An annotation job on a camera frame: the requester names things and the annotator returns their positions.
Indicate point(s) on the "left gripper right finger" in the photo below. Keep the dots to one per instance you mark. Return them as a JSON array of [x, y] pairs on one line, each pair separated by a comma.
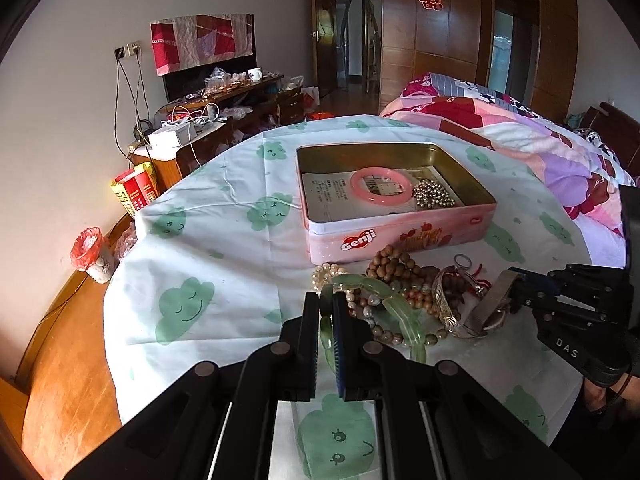
[[356, 354]]

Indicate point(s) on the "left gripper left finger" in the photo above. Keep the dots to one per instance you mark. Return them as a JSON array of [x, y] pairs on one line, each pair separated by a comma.
[[301, 333]]

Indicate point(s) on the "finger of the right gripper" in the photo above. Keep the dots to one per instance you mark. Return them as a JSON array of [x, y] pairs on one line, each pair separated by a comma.
[[492, 297]]

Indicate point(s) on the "silver wrist watch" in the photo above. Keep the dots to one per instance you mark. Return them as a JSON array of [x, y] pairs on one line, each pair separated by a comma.
[[456, 320]]

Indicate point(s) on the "brown wooden bead mala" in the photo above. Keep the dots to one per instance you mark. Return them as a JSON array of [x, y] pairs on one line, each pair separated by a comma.
[[416, 283]]

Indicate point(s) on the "red cord pendant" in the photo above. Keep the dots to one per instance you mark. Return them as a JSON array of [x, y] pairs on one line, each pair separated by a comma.
[[480, 277]]

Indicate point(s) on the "wooden bedroom door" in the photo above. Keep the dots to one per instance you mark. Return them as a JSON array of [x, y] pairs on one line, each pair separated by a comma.
[[325, 56]]

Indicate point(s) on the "green cloud tablecloth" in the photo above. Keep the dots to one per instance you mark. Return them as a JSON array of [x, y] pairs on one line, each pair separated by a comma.
[[221, 262]]

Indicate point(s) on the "colourful patchwork quilt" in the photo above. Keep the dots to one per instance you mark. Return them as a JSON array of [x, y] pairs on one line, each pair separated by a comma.
[[580, 171]]

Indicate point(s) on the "pink Genji tin box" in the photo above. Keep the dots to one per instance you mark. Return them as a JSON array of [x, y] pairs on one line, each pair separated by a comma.
[[356, 240]]

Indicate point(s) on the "pink jade bangle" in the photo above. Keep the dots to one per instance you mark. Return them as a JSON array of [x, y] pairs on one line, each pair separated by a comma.
[[381, 186]]

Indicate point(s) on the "red yellow carton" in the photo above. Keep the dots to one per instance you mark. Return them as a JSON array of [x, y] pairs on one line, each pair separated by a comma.
[[136, 187]]

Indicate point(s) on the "white box on cabinet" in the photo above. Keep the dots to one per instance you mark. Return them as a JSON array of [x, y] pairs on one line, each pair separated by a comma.
[[171, 137]]

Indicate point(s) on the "wooden tv cabinet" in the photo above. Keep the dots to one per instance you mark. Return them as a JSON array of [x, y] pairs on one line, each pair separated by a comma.
[[221, 122]]

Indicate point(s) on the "white mug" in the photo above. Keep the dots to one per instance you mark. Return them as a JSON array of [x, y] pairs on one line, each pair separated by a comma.
[[255, 74]]

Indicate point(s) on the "wooden wardrobe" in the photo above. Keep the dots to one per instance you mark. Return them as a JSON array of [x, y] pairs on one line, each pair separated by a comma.
[[456, 42]]

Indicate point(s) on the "black television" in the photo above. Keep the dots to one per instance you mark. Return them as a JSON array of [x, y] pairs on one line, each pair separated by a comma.
[[179, 84]]

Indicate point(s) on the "red patchwork cloth cover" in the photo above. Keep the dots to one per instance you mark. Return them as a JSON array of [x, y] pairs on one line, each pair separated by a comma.
[[201, 39]]

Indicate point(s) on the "wall power socket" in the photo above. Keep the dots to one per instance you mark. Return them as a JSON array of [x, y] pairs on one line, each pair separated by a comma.
[[132, 49]]

